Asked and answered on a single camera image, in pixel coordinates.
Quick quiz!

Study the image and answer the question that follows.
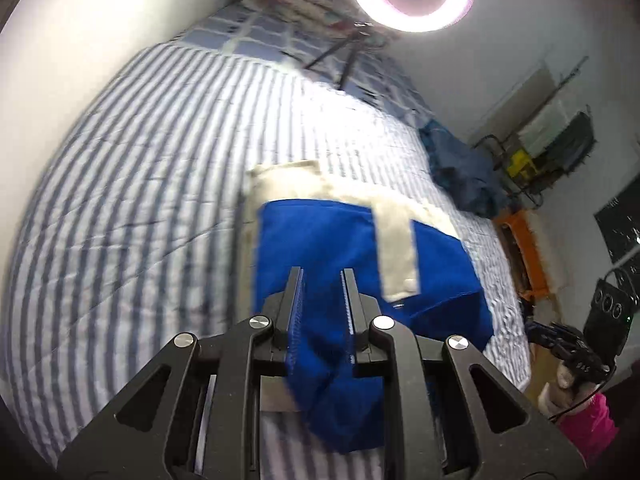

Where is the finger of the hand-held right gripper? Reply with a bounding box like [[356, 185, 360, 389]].
[[526, 327, 576, 361], [547, 322, 586, 348]]

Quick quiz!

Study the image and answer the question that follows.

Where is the white striped towel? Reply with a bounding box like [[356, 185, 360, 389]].
[[520, 97, 571, 156]]

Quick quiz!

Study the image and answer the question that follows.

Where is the black hanging coat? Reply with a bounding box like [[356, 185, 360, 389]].
[[547, 110, 597, 173]]

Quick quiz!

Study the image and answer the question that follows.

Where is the person's right forearm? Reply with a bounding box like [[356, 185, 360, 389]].
[[555, 392, 621, 466]]

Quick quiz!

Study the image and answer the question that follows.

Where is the beige and blue jacket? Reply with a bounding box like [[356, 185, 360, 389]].
[[245, 160, 496, 456]]

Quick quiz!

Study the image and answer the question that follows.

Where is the black clothes rack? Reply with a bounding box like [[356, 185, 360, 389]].
[[472, 57, 598, 211]]

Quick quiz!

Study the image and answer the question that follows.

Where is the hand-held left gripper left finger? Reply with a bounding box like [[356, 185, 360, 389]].
[[55, 266, 306, 480]]

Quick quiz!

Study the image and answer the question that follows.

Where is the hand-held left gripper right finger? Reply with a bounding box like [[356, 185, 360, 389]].
[[340, 268, 586, 480]]

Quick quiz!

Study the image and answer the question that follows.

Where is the yellow box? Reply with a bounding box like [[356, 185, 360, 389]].
[[505, 149, 533, 181]]

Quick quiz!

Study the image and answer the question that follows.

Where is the blue checked bedsheet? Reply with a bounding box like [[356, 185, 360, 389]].
[[175, 0, 436, 126]]

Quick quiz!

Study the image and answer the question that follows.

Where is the blue striped quilt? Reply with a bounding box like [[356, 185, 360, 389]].
[[0, 42, 533, 480]]

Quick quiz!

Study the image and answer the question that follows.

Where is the dark blue garment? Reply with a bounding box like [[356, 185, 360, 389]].
[[419, 117, 511, 218]]

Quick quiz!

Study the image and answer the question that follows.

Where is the person's right hand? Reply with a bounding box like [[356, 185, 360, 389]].
[[539, 360, 601, 413]]

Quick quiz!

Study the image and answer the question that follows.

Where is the ring light on tripod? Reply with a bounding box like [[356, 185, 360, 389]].
[[302, 0, 477, 92]]

